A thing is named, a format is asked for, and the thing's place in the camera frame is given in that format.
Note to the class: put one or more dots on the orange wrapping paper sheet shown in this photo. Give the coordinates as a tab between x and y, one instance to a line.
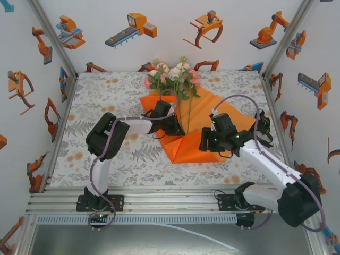
196	148

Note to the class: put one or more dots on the artificial pink white flower bunch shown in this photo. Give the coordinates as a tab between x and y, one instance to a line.
174	73

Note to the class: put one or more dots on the black ribbon with gold print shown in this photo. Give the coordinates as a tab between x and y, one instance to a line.
265	125

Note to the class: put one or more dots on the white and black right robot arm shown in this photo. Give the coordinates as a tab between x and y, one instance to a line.
268	167

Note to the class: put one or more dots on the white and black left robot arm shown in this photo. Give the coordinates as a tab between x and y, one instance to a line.
103	138

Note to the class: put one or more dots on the floral print tablecloth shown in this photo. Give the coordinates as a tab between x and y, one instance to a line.
106	90

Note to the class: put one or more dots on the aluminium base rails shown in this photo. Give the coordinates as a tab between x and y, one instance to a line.
172	202

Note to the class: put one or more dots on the circuit board with green light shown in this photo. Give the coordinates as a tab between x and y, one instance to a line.
99	216

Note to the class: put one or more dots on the aluminium side rail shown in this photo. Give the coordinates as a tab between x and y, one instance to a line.
63	117
273	106

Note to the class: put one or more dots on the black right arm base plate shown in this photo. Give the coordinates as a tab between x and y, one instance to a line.
225	203

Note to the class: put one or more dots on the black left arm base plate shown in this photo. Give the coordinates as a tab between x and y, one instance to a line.
117	203

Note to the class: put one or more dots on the aluminium frame post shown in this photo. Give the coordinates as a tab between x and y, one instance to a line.
53	37
289	34

